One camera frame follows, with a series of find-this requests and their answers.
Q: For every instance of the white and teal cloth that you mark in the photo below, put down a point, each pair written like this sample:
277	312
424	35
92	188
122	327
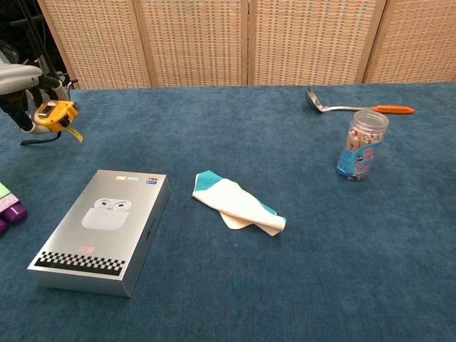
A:
235	203

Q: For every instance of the silver earbuds box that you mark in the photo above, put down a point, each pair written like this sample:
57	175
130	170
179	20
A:
96	228

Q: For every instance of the clear plastic snack jar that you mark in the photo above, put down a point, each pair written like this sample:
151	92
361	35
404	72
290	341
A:
360	156

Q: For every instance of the black tripod stand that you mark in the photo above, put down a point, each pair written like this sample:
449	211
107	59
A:
39	42

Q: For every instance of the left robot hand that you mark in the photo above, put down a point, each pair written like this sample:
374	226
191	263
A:
18	76

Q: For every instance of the purple green toy binoculars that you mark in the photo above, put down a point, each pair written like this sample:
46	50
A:
14	212

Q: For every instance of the woven wooden folding screen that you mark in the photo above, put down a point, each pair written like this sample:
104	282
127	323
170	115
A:
196	42

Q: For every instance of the yellow tape measure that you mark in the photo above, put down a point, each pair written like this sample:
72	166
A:
53	114

